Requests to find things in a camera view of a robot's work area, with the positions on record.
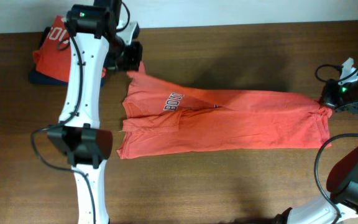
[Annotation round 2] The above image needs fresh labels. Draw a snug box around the orange McKinney Boyd soccer t-shirt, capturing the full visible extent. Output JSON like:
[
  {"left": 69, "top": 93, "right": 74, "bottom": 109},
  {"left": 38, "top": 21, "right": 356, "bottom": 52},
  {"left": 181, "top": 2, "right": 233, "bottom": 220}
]
[{"left": 117, "top": 67, "right": 333, "bottom": 159}]

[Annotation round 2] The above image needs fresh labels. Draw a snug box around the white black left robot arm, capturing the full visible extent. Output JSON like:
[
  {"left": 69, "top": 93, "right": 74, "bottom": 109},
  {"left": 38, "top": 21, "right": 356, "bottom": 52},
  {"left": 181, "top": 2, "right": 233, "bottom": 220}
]
[{"left": 43, "top": 1, "right": 142, "bottom": 224}]

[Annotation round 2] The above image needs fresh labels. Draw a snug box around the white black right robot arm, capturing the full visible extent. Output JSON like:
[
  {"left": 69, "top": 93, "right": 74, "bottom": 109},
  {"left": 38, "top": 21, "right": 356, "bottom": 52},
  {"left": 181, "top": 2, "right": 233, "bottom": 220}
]
[{"left": 272, "top": 58, "right": 358, "bottom": 224}]

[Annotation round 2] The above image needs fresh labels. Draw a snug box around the folded orange soccer shirt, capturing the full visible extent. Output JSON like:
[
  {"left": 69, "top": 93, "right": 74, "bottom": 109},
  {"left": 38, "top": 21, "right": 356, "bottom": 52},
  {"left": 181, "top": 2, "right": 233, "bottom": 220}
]
[{"left": 32, "top": 15, "right": 107, "bottom": 83}]

